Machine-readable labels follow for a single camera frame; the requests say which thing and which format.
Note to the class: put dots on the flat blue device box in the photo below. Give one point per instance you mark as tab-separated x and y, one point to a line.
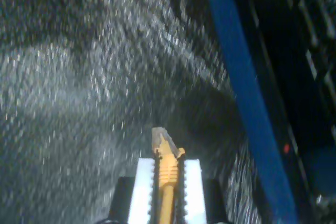
244	77

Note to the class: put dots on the black bubble wrap mat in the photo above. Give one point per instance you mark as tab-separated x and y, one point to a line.
78	90

